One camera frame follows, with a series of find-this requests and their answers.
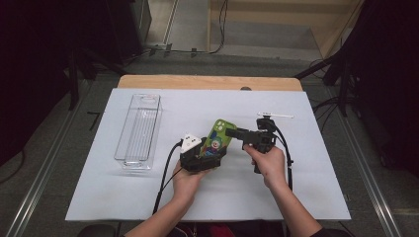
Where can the black curtain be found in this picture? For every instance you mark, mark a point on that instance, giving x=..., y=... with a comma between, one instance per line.
x=39, y=65
x=388, y=82

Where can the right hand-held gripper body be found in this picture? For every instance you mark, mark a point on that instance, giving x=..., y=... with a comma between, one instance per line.
x=263, y=140

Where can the person's dark clothing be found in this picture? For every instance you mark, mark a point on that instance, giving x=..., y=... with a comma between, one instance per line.
x=230, y=230

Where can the metal floor rail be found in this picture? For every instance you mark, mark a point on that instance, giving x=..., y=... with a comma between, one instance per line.
x=365, y=171
x=42, y=168

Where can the wooden table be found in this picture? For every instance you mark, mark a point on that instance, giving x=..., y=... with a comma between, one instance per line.
x=204, y=82

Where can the person's right hand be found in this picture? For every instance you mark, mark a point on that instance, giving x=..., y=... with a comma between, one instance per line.
x=271, y=168

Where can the person's left hand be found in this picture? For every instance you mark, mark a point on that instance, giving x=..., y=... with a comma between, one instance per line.
x=186, y=186

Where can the black metal stand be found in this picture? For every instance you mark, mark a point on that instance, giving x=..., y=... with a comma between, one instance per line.
x=342, y=85
x=75, y=79

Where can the white table board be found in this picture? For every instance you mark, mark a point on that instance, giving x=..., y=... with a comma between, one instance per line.
x=214, y=105

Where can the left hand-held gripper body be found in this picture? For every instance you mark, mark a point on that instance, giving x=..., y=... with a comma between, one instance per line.
x=197, y=163

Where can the wooden platform step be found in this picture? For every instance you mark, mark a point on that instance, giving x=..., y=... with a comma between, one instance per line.
x=280, y=19

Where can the clear plastic storage bin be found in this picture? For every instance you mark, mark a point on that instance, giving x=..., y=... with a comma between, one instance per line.
x=140, y=131

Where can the green cartoon phone case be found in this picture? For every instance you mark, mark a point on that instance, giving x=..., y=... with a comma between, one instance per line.
x=217, y=138

